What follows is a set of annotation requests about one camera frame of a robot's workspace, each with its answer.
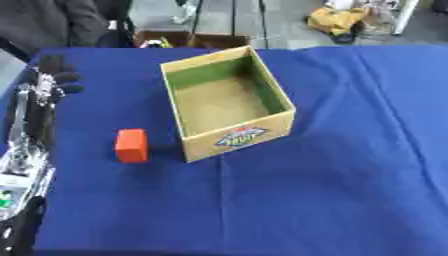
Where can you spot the white post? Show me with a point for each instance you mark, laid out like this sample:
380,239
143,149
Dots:
405,16

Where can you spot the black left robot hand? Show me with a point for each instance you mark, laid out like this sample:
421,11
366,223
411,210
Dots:
49,80

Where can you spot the brown cardboard box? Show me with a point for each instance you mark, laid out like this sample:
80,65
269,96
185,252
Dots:
192,39

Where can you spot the tan cardboard box green inside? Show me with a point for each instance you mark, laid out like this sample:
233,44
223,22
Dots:
227,103

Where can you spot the yellow and black bag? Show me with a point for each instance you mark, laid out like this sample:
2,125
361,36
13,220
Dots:
337,20

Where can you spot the person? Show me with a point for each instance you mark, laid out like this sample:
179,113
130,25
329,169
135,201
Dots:
58,21

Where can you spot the orange rectangular block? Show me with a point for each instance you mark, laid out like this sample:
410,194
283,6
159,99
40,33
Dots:
132,145

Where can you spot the black tripod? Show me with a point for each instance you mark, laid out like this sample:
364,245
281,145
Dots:
232,18

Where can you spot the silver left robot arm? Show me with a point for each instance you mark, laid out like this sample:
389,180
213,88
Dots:
23,173

